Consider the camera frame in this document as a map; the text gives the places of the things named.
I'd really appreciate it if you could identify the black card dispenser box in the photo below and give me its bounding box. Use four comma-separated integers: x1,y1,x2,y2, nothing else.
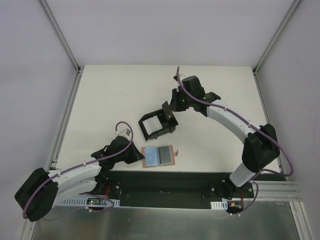
138,109,179,141

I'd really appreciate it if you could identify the brown leather card holder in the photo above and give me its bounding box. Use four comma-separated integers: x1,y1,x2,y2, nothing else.
141,145,179,169

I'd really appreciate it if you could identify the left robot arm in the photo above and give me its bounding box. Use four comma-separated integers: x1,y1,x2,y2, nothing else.
14,136,144,222

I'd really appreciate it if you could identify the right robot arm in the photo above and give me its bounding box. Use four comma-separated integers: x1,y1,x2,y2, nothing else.
169,75,280,200

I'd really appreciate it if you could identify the white cards stack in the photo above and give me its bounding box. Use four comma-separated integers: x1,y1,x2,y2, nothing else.
142,116,162,135

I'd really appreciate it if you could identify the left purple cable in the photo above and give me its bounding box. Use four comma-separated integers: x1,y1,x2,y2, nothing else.
22,121,133,220

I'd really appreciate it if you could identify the purple cable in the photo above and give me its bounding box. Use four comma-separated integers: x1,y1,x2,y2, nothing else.
22,121,133,220
173,66,295,216

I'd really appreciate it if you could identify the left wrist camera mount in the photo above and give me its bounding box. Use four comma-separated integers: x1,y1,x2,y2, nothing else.
115,128,132,139

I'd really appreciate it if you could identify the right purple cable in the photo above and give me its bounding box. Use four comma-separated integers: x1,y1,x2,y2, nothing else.
173,66,295,216

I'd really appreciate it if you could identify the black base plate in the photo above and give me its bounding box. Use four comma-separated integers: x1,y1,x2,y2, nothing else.
76,171,260,208

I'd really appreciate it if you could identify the left white cable duct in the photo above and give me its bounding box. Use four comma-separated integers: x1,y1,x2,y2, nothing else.
55,195,120,208

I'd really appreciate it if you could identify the white cable duct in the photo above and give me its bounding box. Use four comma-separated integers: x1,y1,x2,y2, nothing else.
55,195,120,208
210,201,228,211

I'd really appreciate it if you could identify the right white cable duct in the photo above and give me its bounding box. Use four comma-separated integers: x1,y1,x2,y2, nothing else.
210,201,228,211

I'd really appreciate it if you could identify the aluminium rail right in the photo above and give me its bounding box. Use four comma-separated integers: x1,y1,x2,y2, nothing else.
256,181,302,202

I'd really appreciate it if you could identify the right aluminium frame post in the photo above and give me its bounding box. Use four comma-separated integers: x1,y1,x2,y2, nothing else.
252,0,304,76

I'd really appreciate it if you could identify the aluminium frame post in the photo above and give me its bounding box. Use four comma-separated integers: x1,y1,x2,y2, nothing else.
37,0,81,73
252,0,304,76

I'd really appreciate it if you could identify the left aluminium frame post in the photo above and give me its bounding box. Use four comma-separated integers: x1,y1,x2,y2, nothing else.
37,0,81,73

